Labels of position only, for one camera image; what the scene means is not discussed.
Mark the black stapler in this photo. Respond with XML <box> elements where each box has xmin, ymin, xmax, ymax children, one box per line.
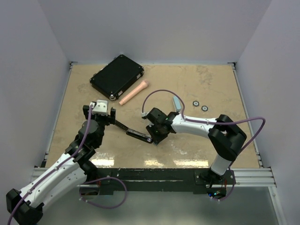
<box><xmin>115</xmin><ymin>120</ymin><xmax>153</xmax><ymax>143</ymax></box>

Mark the blue white stapler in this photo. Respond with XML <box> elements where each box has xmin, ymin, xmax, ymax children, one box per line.
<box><xmin>172</xmin><ymin>96</ymin><xmax>182</xmax><ymax>112</ymax></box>

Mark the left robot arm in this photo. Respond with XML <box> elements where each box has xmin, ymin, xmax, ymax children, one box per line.
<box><xmin>6</xmin><ymin>100</ymin><xmax>116</xmax><ymax>225</ymax></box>

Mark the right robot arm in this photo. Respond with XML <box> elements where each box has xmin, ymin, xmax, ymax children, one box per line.
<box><xmin>142</xmin><ymin>108</ymin><xmax>247</xmax><ymax>184</ymax></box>

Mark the black hard case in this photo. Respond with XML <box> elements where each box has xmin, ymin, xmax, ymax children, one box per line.
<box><xmin>90</xmin><ymin>54</ymin><xmax>144</xmax><ymax>101</ymax></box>

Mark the pink cylindrical tube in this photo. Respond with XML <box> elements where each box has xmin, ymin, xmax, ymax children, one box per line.
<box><xmin>119</xmin><ymin>80</ymin><xmax>149</xmax><ymax>105</ymax></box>

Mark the silver round disc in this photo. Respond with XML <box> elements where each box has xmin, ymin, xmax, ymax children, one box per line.
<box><xmin>201</xmin><ymin>105</ymin><xmax>208</xmax><ymax>112</ymax></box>
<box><xmin>193</xmin><ymin>101</ymin><xmax>200</xmax><ymax>107</ymax></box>

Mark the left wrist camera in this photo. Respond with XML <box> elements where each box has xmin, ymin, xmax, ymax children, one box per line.
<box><xmin>90</xmin><ymin>100</ymin><xmax>108</xmax><ymax>116</ymax></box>

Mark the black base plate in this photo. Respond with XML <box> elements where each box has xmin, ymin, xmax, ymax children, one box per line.
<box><xmin>81</xmin><ymin>168</ymin><xmax>236</xmax><ymax>196</ymax></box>

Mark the aluminium rail frame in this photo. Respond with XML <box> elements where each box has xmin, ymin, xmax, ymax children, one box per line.
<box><xmin>18</xmin><ymin>61</ymin><xmax>289</xmax><ymax>225</ymax></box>

